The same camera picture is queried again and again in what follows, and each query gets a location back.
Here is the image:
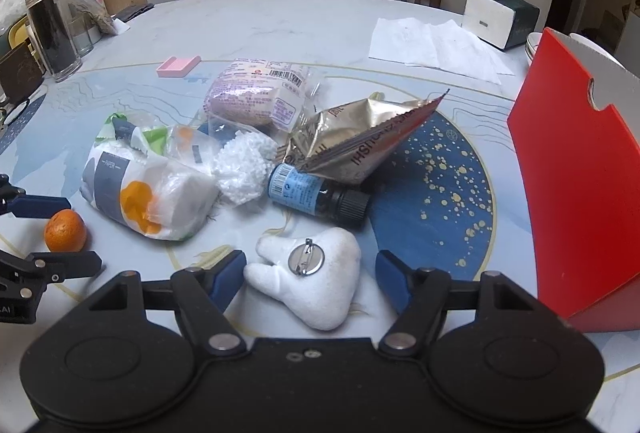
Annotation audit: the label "white plush tooth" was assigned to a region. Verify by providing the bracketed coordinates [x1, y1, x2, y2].
[243, 228, 362, 331]

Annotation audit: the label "pink packaged bread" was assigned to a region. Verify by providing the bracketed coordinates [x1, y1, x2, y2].
[204, 58, 323, 134]

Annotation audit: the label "white plastic bag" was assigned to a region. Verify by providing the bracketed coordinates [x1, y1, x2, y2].
[0, 0, 31, 34]

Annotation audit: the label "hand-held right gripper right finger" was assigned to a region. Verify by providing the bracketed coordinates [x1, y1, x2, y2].
[375, 250, 538, 356]

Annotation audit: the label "white paper sheets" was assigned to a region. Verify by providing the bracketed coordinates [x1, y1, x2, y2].
[368, 17, 515, 85]

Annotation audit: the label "small clear orange print packet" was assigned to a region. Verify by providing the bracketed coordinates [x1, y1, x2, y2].
[167, 125, 221, 174]

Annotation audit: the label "glass jar with dark contents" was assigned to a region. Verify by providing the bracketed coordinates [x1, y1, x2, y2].
[25, 0, 83, 84]

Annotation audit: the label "white plate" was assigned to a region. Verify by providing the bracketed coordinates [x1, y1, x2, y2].
[525, 32, 545, 64]

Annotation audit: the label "bag of white beads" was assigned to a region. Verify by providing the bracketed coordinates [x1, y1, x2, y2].
[200, 113, 281, 208]

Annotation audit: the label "white bowl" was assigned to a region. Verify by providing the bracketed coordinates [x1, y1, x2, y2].
[567, 32, 626, 70]

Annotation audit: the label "dark brown box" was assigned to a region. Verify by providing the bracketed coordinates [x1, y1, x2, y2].
[0, 38, 46, 104]

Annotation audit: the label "tangerine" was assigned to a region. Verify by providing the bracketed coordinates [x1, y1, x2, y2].
[44, 209, 88, 254]

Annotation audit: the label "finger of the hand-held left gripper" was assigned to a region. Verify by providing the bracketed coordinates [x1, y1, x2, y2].
[0, 174, 72, 219]
[17, 251, 103, 286]

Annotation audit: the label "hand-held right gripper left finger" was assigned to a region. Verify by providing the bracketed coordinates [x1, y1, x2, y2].
[90, 250, 247, 356]

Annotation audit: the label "white cardboard box red edges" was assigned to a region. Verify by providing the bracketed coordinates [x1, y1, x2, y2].
[506, 27, 640, 334]

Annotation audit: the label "marble patterned desktop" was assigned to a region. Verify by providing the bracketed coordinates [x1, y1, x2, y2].
[0, 0, 640, 433]

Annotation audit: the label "silver foil bag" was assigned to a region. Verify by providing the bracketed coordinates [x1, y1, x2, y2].
[275, 89, 451, 186]

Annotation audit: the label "green white tissue box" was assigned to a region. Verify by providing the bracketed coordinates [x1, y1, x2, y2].
[461, 0, 541, 51]

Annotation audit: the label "white orange print tissue pack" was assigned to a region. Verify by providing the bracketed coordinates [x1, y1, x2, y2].
[80, 113, 221, 242]

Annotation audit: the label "dark bottle with blue label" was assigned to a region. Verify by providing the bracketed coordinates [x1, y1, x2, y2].
[267, 163, 372, 229]

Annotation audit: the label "pink binder clip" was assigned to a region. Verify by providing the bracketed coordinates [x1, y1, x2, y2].
[156, 55, 202, 78]

